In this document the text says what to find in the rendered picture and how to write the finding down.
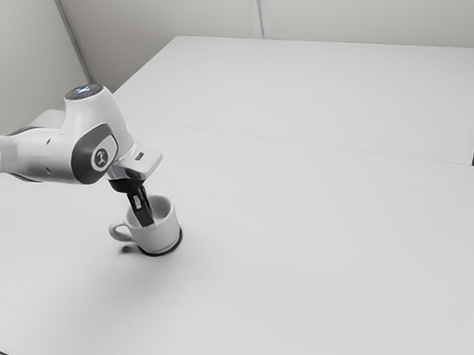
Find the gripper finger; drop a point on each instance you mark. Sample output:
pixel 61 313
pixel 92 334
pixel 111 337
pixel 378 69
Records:
pixel 141 210

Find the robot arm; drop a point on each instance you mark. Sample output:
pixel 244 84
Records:
pixel 53 154

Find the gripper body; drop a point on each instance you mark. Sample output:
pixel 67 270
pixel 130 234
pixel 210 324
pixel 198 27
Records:
pixel 124 185

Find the white mug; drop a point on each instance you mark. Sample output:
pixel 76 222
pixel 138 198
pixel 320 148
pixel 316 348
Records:
pixel 157 231

